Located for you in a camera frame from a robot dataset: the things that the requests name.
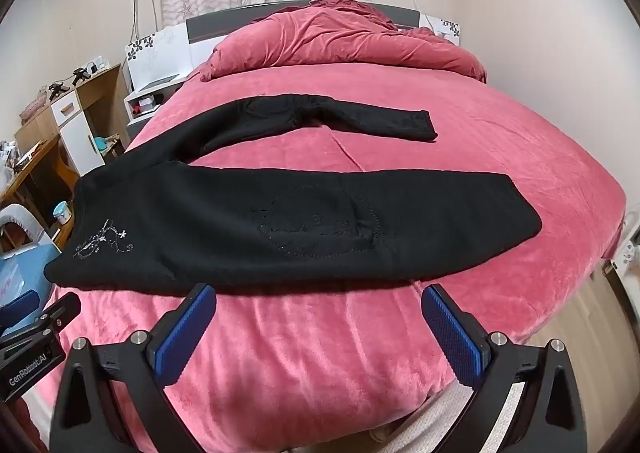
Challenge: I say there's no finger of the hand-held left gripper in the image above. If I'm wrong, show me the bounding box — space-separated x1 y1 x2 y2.
0 289 42 334
29 292 82 340

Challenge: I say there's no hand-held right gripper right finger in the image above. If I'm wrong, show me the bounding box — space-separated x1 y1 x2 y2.
421 283 588 453

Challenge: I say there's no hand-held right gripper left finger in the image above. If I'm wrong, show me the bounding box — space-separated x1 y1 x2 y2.
52 282 218 453

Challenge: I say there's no black sock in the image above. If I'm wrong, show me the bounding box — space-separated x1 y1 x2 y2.
44 93 543 295

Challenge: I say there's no blue white chair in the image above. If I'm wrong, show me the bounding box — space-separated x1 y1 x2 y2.
0 206 64 310

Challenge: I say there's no wooden desk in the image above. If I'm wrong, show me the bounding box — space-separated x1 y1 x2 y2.
0 136 81 254

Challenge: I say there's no pink fleece bed sheet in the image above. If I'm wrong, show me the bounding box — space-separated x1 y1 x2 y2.
20 60 628 453

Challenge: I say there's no white appliance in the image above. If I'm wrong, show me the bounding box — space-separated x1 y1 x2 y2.
612 213 640 280

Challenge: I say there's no pink storage basket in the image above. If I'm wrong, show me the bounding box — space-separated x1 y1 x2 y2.
20 86 54 124

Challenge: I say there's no white floral nightstand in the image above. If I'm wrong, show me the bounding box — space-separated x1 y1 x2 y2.
419 13 462 47
122 28 193 133

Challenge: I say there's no pink duvet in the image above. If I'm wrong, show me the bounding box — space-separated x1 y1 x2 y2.
197 0 488 84

